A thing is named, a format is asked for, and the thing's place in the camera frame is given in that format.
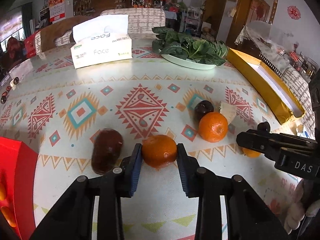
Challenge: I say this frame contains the dark red jujube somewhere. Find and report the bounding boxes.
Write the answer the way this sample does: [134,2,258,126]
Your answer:
[91,128,123,175]

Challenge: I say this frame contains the orange tangerine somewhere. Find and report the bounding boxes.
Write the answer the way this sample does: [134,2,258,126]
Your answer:
[242,147,261,158]
[198,112,228,143]
[142,135,177,169]

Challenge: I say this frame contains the right hand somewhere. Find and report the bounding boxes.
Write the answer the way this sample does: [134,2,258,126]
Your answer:
[284,179,319,235]

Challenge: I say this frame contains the orange tangerine under gripper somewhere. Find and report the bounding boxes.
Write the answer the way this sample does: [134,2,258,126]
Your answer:
[242,147,261,158]

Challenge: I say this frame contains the yellow cardboard box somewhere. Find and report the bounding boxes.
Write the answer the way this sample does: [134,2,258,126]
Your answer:
[227,48,305,124]

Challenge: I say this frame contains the patterned tablecloth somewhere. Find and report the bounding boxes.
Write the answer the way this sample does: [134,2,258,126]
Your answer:
[0,33,316,240]

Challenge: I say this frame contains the dark plum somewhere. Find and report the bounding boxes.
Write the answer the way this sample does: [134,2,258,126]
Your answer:
[194,100,214,121]

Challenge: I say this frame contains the pale sugarcane piece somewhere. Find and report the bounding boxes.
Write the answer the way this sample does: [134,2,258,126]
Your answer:
[219,101,237,124]

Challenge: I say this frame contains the red tray box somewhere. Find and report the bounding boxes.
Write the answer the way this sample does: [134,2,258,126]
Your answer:
[1,137,38,239]

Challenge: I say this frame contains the white plate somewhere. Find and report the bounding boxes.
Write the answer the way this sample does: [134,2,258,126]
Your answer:
[161,54,216,70]

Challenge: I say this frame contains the green leafy vegetables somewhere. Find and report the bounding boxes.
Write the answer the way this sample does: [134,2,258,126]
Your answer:
[152,27,228,66]

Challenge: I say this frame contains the white tissue box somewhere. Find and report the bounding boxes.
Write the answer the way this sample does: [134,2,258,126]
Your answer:
[71,14,132,69]

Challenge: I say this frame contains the white patterned chair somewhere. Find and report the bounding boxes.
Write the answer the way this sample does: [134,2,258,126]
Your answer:
[100,8,166,40]

